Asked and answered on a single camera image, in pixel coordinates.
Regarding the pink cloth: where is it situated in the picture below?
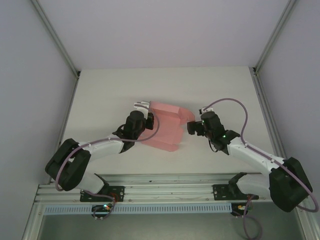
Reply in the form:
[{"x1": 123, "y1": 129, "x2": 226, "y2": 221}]
[{"x1": 139, "y1": 100, "x2": 196, "y2": 153}]

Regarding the small black circuit board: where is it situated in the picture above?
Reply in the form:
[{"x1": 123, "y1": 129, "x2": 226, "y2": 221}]
[
  {"x1": 91, "y1": 202, "x2": 115, "y2": 221},
  {"x1": 231, "y1": 202, "x2": 252, "y2": 217}
]

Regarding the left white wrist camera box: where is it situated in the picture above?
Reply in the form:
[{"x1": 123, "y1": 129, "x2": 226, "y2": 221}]
[{"x1": 133, "y1": 100, "x2": 151, "y2": 110}]

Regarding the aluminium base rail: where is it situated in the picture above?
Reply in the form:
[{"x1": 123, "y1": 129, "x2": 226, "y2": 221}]
[{"x1": 34, "y1": 172, "x2": 276, "y2": 205}]

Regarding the light blue slotted cable duct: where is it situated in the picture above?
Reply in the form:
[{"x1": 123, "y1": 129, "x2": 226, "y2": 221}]
[{"x1": 44, "y1": 202, "x2": 233, "y2": 215}]

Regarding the aluminium frame post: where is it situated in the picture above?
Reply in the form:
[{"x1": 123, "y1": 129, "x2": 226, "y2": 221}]
[
  {"x1": 251, "y1": 0, "x2": 300, "y2": 76},
  {"x1": 29, "y1": 0, "x2": 81, "y2": 78}
]

